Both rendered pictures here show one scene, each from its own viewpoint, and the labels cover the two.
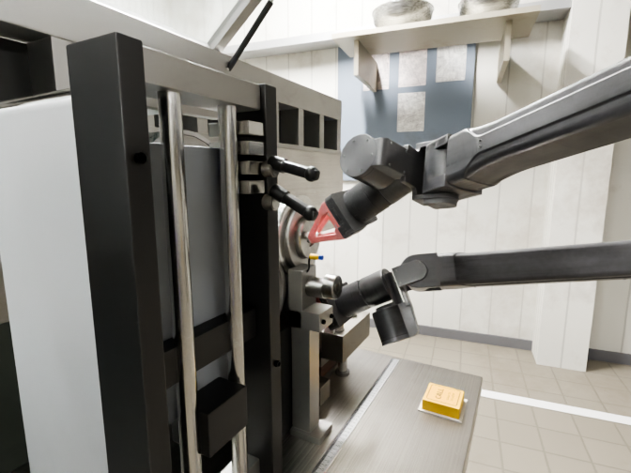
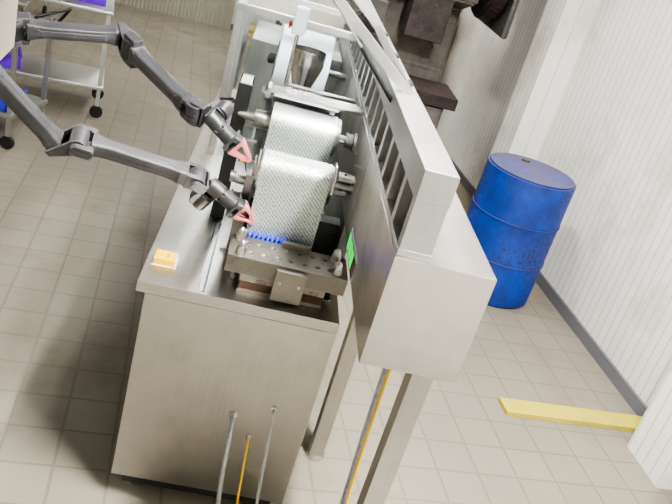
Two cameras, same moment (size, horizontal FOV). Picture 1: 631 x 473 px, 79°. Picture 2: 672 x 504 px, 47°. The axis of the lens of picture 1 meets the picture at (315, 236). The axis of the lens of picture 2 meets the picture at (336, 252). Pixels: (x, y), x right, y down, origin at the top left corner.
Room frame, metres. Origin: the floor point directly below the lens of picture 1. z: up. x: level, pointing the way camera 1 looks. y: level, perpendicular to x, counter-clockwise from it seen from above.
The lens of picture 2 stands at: (2.80, -1.19, 2.14)
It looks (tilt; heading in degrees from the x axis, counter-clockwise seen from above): 25 degrees down; 143
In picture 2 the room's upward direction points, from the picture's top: 17 degrees clockwise
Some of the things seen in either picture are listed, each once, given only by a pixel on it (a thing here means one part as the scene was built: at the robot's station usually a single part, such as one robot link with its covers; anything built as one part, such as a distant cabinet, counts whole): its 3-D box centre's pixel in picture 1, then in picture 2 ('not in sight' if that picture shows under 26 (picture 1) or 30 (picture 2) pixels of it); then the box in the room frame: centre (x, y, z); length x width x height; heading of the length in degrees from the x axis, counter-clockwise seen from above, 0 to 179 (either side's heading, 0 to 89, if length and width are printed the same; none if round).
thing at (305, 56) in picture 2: not in sight; (308, 57); (0.09, 0.46, 1.50); 0.14 x 0.14 x 0.06
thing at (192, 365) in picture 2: not in sight; (244, 256); (-0.13, 0.52, 0.43); 2.52 x 0.64 x 0.86; 152
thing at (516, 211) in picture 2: not in sight; (508, 229); (-0.40, 2.60, 0.45); 0.60 x 0.60 x 0.90
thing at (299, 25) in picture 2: not in sight; (299, 20); (0.20, 0.31, 1.66); 0.07 x 0.07 x 0.10; 56
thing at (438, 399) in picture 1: (443, 400); (165, 258); (0.70, -0.26, 0.91); 0.07 x 0.07 x 0.02; 62
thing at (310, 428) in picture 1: (312, 353); (236, 211); (0.62, 0.01, 1.05); 0.06 x 0.05 x 0.31; 62
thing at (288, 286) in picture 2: not in sight; (288, 287); (0.99, 0.05, 0.96); 0.10 x 0.03 x 0.11; 62
